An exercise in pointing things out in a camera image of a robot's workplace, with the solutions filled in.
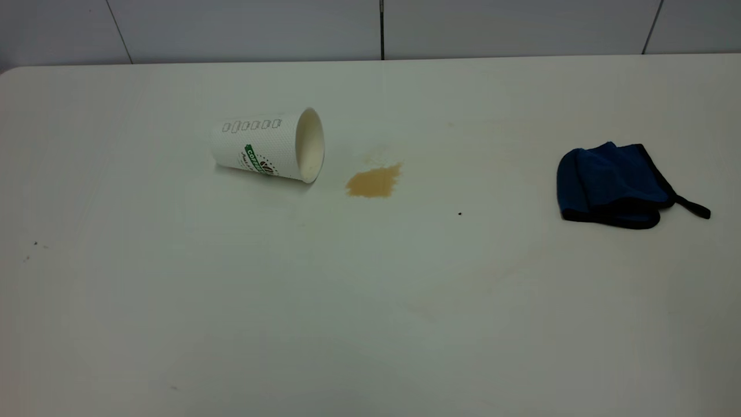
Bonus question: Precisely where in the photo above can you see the white paper coffee cup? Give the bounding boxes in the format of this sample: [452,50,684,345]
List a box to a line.
[210,107,325,184]

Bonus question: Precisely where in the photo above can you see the brown coffee spill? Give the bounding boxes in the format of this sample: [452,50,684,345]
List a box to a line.
[346,163,402,199]

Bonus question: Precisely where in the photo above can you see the blue cloth with black trim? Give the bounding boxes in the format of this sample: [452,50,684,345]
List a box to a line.
[556,141,711,230]

